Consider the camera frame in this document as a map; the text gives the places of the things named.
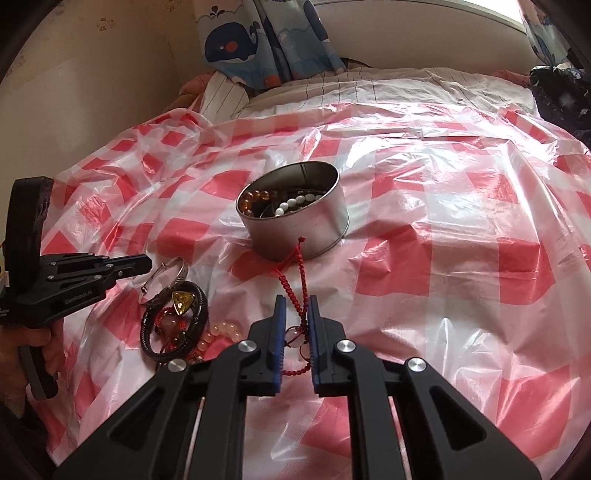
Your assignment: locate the silver bangle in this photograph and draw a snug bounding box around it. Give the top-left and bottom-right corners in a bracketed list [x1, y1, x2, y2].
[139, 256, 188, 305]

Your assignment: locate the red braided cord bracelet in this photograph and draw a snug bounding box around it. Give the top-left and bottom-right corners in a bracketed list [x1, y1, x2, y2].
[271, 237, 316, 377]

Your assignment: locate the left hand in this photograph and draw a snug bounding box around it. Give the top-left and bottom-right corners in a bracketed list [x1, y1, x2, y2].
[1, 319, 65, 418]

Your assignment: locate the yellow triangular pendant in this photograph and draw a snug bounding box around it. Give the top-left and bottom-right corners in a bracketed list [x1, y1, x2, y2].
[171, 290, 195, 316]

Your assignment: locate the red white checkered plastic sheet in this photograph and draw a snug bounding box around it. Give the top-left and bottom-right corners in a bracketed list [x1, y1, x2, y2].
[42, 103, 590, 478]

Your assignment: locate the pink orange plush cloth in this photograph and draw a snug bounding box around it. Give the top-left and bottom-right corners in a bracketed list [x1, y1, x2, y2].
[163, 73, 212, 112]

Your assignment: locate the striped white bedsheet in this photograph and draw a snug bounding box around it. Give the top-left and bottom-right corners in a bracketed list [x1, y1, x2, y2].
[191, 66, 539, 124]

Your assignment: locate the round silver metal tin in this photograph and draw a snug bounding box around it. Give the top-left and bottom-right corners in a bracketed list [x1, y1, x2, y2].
[235, 161, 349, 262]

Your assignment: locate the whale print blue curtain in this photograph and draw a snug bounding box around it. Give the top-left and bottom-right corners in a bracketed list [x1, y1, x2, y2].
[193, 0, 346, 91]

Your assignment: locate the black clothes pile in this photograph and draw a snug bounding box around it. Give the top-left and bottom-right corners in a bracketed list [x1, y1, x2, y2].
[529, 66, 591, 147]

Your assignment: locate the right whale print curtain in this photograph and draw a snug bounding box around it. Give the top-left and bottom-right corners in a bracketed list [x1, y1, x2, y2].
[518, 0, 569, 66]

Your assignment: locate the black leather braided bracelet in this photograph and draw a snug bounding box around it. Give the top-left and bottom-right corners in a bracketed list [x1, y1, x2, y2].
[139, 280, 211, 363]

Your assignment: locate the pink bead bracelet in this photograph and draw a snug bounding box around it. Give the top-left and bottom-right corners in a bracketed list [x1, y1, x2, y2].
[188, 321, 243, 365]

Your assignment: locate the white bead bracelet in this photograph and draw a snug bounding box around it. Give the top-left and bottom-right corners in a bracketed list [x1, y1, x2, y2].
[274, 193, 325, 218]

